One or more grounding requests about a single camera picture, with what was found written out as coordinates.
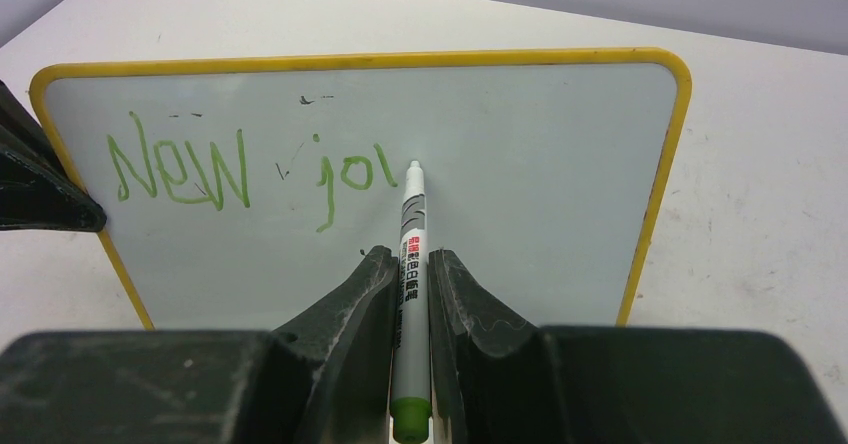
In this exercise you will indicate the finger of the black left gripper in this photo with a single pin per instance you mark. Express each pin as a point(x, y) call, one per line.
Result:
point(36, 193)

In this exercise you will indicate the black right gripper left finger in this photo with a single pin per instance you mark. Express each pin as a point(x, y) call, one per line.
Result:
point(339, 355)

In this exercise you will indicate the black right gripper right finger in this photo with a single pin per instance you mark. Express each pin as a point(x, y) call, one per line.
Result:
point(476, 342)

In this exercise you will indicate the yellow framed whiteboard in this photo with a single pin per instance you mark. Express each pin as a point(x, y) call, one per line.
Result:
point(240, 191)

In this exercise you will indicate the green white marker pen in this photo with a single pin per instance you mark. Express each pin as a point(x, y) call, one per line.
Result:
point(410, 399)

